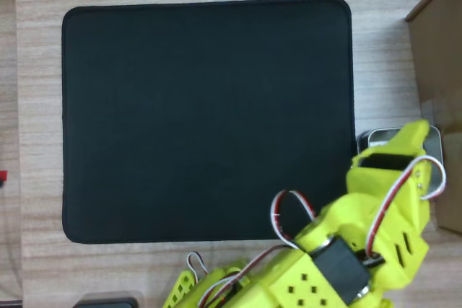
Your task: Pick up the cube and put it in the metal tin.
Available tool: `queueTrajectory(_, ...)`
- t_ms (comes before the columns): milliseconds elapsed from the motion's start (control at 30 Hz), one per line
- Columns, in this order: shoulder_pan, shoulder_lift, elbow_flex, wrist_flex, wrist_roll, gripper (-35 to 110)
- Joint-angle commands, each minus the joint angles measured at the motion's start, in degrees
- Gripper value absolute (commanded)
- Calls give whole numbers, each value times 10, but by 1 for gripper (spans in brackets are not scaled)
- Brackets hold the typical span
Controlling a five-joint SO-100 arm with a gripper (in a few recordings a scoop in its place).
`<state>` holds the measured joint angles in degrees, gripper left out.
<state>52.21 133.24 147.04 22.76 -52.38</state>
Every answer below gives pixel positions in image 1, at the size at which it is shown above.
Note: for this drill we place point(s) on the lime green gripper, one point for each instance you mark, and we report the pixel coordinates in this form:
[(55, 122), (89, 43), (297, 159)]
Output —
[(385, 162)]

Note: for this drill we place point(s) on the lime green robot arm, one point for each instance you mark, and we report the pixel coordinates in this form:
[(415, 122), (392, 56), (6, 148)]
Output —
[(299, 286)]

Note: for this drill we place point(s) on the silver metal tin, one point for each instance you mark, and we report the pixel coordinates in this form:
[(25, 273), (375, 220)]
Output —
[(379, 136)]

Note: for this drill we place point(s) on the brown cardboard box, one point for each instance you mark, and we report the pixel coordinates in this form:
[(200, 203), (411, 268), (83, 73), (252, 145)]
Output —
[(440, 70)]

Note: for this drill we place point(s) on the black mouse pad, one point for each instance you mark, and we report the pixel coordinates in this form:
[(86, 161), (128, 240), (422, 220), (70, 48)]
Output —
[(202, 120)]

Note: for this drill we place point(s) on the black device in clear case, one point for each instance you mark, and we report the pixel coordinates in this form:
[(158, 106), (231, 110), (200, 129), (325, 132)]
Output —
[(104, 303)]

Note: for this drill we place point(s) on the red and black object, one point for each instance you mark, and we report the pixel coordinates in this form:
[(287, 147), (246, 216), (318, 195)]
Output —
[(3, 178)]

